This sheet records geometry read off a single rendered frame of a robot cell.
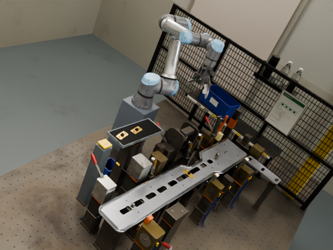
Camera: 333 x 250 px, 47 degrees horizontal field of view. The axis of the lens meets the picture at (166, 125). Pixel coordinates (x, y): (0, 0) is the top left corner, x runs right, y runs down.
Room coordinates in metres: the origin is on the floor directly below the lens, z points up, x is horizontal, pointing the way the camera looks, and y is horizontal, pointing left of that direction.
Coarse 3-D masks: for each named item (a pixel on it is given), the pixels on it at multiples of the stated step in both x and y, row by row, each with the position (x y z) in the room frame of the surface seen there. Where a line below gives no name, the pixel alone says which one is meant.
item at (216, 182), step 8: (208, 184) 1.93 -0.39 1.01; (216, 184) 1.93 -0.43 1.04; (208, 192) 1.92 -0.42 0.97; (216, 192) 1.90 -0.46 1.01; (200, 200) 1.93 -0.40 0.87; (208, 200) 1.91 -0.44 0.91; (216, 200) 1.93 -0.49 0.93; (200, 208) 1.92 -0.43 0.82; (208, 208) 1.92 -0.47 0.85; (192, 216) 1.92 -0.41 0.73; (200, 216) 1.90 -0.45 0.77
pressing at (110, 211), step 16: (224, 144) 2.49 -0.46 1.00; (208, 160) 2.21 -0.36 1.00; (224, 160) 2.29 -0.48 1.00; (240, 160) 2.38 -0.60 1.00; (160, 176) 1.82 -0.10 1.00; (176, 176) 1.89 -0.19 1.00; (208, 176) 2.03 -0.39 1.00; (128, 192) 1.57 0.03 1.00; (144, 192) 1.63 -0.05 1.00; (176, 192) 1.75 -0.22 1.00; (112, 208) 1.42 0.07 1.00; (144, 208) 1.52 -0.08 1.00; (160, 208) 1.57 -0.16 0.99; (112, 224) 1.33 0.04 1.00; (128, 224) 1.37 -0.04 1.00
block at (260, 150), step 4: (256, 144) 2.59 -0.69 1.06; (252, 148) 2.54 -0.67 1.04; (256, 148) 2.53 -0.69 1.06; (260, 148) 2.56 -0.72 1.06; (252, 152) 2.53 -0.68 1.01; (256, 152) 2.52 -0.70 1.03; (260, 152) 2.51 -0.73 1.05; (252, 156) 2.53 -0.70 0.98; (256, 156) 2.52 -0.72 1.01; (248, 164) 2.53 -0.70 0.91
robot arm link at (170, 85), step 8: (176, 16) 2.52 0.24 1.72; (184, 24) 2.52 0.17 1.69; (176, 40) 2.49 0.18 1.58; (168, 48) 2.50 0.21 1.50; (176, 48) 2.47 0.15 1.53; (168, 56) 2.46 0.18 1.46; (176, 56) 2.47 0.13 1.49; (168, 64) 2.44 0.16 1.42; (176, 64) 2.46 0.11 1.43; (168, 72) 2.42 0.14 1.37; (168, 80) 2.39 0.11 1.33; (176, 80) 2.47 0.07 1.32; (168, 88) 2.38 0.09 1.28; (176, 88) 2.42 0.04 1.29
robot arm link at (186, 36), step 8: (168, 16) 2.45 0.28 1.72; (160, 24) 2.40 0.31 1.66; (168, 24) 2.34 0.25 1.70; (176, 24) 2.30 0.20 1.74; (176, 32) 2.23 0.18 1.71; (184, 32) 2.13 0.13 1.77; (192, 32) 2.17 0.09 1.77; (184, 40) 2.11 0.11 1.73; (192, 40) 2.13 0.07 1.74; (200, 40) 2.17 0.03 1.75
